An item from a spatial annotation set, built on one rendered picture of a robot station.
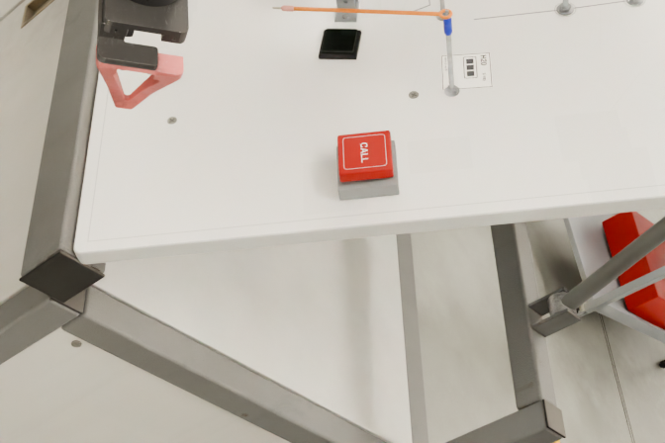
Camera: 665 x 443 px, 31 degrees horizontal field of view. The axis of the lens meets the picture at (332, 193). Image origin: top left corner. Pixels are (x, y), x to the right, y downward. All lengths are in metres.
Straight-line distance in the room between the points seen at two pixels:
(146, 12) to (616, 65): 0.50
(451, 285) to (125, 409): 2.27
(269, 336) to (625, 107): 0.51
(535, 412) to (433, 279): 2.05
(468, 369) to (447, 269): 0.33
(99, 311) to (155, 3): 0.40
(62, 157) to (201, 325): 0.25
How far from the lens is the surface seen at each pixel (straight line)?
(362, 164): 1.09
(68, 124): 1.26
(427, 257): 3.51
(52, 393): 1.35
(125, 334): 1.24
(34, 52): 1.56
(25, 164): 1.40
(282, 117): 1.19
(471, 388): 3.40
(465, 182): 1.11
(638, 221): 4.26
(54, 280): 1.17
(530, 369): 1.48
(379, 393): 1.54
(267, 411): 1.36
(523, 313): 1.52
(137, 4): 0.94
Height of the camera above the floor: 1.63
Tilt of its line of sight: 30 degrees down
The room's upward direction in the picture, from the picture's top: 59 degrees clockwise
